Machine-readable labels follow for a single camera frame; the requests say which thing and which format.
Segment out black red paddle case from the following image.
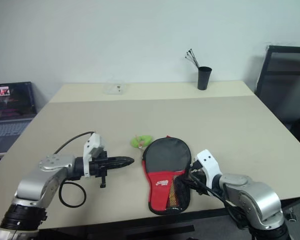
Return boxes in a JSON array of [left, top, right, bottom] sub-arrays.
[[141, 136, 193, 216]]

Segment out green zipper pull charm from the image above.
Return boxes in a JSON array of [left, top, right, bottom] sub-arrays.
[[130, 134, 153, 149]]

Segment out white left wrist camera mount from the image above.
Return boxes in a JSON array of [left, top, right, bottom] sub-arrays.
[[82, 132, 109, 177]]

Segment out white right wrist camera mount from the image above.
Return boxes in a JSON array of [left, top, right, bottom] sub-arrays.
[[194, 149, 224, 189]]

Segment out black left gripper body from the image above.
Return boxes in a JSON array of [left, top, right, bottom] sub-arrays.
[[88, 150, 111, 189]]

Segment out black plastic cup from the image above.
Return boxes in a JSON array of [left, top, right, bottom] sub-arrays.
[[197, 66, 212, 91]]

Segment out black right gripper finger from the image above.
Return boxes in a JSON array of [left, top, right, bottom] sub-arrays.
[[179, 180, 197, 189], [175, 173, 192, 182]]

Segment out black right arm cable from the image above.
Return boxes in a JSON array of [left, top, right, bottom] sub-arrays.
[[189, 162, 249, 229]]

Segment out grey open laptop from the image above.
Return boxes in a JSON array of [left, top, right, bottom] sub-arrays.
[[0, 81, 39, 154]]

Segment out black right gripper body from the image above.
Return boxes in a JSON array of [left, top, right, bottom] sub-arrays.
[[189, 168, 209, 194]]

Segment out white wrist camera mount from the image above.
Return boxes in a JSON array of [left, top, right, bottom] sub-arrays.
[[82, 132, 109, 177], [194, 149, 224, 189]]

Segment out black cable tie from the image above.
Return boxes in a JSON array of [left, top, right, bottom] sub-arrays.
[[183, 56, 199, 68], [186, 50, 199, 68], [188, 48, 199, 68], [185, 53, 199, 68]]

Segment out clear plastic container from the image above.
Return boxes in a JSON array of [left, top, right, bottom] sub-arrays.
[[103, 80, 127, 96]]

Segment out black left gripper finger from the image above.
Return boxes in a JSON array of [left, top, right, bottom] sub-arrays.
[[109, 156, 136, 164], [109, 161, 135, 170]]

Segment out black mesh office chair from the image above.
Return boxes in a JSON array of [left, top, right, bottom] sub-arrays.
[[254, 45, 300, 152]]

